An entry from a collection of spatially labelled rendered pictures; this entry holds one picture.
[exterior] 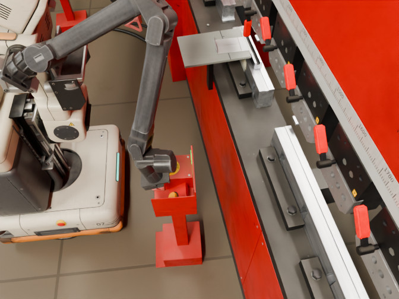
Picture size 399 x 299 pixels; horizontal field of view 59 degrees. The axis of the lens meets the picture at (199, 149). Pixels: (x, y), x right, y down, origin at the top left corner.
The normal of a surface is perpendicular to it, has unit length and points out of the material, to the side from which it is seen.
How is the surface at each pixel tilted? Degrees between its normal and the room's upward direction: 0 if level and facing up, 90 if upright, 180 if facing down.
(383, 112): 90
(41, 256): 0
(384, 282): 90
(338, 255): 0
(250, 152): 0
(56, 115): 90
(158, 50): 75
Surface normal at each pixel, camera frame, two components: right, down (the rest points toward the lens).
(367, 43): -0.98, 0.18
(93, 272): -0.01, -0.57
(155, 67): -0.19, 0.49
